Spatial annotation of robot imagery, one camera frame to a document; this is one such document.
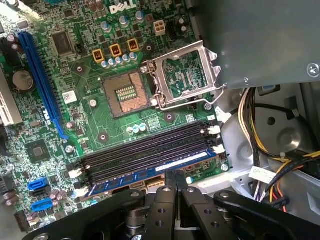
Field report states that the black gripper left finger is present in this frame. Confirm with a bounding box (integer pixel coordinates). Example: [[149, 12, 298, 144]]
[[21, 169, 179, 240]]

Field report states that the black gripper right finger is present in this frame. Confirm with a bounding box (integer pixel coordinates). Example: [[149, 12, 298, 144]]
[[176, 169, 320, 240]]

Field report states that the RAM stick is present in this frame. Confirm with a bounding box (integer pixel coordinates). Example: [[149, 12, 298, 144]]
[[84, 151, 218, 200]]

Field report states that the black RAM slot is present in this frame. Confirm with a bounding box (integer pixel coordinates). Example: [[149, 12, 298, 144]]
[[72, 119, 218, 170], [73, 144, 226, 200], [72, 136, 221, 190], [67, 124, 222, 179]]

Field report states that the black open PC case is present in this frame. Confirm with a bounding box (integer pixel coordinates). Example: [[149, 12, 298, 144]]
[[192, 83, 320, 226]]

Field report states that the CPU socket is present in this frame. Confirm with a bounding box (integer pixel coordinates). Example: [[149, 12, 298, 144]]
[[98, 69, 157, 120]]

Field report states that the black SATA port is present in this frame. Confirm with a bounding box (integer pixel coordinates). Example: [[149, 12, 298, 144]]
[[29, 187, 52, 199]]

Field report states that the green motherboard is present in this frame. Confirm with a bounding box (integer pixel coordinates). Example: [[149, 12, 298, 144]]
[[0, 0, 232, 240]]

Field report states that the small black square chip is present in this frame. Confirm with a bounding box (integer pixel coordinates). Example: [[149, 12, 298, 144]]
[[24, 139, 51, 163]]

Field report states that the metal socket cover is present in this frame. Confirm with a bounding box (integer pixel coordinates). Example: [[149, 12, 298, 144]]
[[146, 39, 223, 108]]

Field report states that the yellow framed black inductor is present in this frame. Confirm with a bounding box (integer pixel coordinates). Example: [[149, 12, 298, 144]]
[[91, 48, 106, 65], [109, 42, 123, 58], [126, 38, 140, 53]]

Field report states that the blue expansion slot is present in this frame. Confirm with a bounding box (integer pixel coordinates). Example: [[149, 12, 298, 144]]
[[17, 31, 69, 140]]

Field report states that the grey power supply unit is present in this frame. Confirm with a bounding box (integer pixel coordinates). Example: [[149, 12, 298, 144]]
[[186, 0, 320, 90]]

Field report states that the white four-pin power connector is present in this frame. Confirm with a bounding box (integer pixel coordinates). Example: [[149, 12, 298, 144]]
[[153, 19, 167, 37]]

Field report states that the white expansion slot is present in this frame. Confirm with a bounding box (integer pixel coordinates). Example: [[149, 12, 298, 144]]
[[0, 67, 23, 127]]

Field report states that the silver coin battery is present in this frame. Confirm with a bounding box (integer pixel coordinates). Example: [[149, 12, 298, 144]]
[[12, 69, 36, 92]]

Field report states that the large black square chip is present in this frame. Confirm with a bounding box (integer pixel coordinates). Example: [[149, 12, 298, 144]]
[[51, 31, 76, 57]]

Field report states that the power supply wire bundle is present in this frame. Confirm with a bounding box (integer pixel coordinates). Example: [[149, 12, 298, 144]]
[[237, 86, 320, 213]]

